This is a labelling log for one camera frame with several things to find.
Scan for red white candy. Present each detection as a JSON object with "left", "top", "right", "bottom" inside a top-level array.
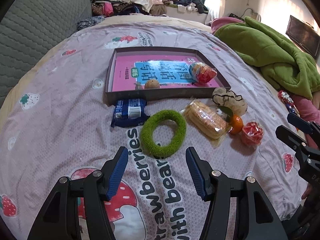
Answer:
[{"left": 241, "top": 121, "right": 264, "bottom": 148}]

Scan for orange tangerine with leaf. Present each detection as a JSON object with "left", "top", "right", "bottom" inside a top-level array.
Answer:
[{"left": 219, "top": 106, "right": 244, "bottom": 135}]

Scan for cracker pack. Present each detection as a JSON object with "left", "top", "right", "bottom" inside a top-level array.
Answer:
[{"left": 181, "top": 99, "right": 231, "bottom": 147}]

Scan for red surprise egg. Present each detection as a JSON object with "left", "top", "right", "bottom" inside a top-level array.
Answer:
[{"left": 189, "top": 62, "right": 217, "bottom": 84}]

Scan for green knitted ring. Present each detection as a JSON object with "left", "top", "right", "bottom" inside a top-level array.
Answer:
[{"left": 139, "top": 109, "right": 187, "bottom": 158}]

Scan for blue snack packet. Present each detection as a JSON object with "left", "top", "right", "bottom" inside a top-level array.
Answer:
[{"left": 111, "top": 99, "right": 150, "bottom": 128}]

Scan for walnut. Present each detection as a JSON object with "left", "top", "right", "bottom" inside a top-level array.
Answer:
[{"left": 144, "top": 79, "right": 161, "bottom": 89}]

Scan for person's right hand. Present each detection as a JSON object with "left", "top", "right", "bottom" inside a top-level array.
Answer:
[{"left": 302, "top": 184, "right": 312, "bottom": 200}]

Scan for small snack wrappers pile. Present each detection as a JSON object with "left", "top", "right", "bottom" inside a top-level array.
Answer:
[{"left": 278, "top": 90, "right": 300, "bottom": 116}]

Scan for green fleece blanket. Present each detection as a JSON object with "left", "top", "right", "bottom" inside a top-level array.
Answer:
[{"left": 214, "top": 16, "right": 319, "bottom": 100}]

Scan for pink pillow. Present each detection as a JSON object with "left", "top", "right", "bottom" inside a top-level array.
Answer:
[{"left": 211, "top": 17, "right": 244, "bottom": 34}]

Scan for shallow grey cardboard box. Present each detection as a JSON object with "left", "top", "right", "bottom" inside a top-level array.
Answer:
[{"left": 105, "top": 47, "right": 231, "bottom": 106}]

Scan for clothes pile on windowsill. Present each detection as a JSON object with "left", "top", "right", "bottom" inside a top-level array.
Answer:
[{"left": 152, "top": 0, "right": 209, "bottom": 14}]

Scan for blue patterned cloth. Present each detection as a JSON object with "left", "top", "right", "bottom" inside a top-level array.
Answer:
[{"left": 77, "top": 16, "right": 105, "bottom": 31}]

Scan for grey quilted headboard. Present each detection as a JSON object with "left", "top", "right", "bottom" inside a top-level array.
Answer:
[{"left": 1, "top": 0, "right": 92, "bottom": 101}]

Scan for pile of clothes by headboard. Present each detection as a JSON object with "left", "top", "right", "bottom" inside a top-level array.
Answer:
[{"left": 91, "top": 0, "right": 150, "bottom": 17}]

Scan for wall mounted television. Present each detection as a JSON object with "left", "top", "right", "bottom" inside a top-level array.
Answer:
[{"left": 286, "top": 15, "right": 319, "bottom": 59}]

